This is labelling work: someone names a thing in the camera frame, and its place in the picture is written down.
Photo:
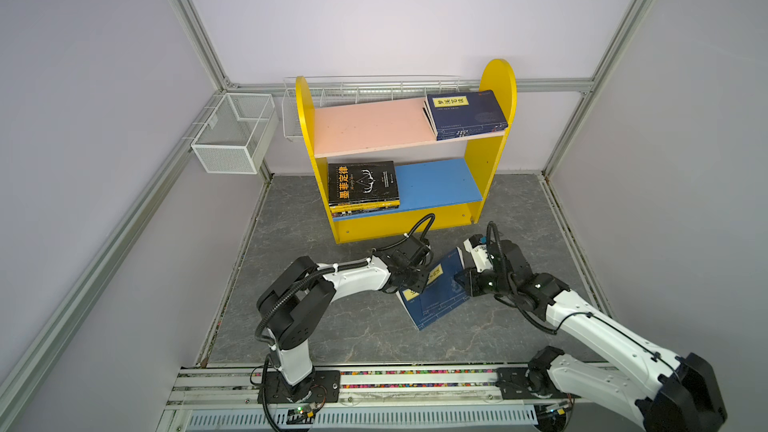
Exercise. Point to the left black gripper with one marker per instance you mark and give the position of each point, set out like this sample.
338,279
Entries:
423,277

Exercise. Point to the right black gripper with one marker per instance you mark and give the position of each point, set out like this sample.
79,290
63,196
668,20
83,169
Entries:
469,281

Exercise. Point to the black wolf eye book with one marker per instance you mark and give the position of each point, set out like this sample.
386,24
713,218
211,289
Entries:
343,215

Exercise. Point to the black yellow title book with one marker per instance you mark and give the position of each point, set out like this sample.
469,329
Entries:
362,183

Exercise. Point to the navy book large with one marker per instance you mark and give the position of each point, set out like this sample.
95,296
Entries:
464,114

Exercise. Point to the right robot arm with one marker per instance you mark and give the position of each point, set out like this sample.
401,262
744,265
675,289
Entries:
654,387

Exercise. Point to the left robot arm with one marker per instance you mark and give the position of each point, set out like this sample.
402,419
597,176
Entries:
293,305

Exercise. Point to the yellow bookshelf pink blue shelves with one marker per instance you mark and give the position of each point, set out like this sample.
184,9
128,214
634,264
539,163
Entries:
454,189

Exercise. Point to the white mesh box basket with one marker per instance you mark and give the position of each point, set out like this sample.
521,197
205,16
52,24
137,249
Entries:
236,135

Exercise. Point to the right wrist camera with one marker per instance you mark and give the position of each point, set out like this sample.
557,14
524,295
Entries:
476,246

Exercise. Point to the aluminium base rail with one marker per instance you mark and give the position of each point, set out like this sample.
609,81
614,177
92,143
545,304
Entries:
239,386

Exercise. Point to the white wire rack basket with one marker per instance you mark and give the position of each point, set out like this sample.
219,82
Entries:
329,91

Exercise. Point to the white vented cable duct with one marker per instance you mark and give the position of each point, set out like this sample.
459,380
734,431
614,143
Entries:
376,418

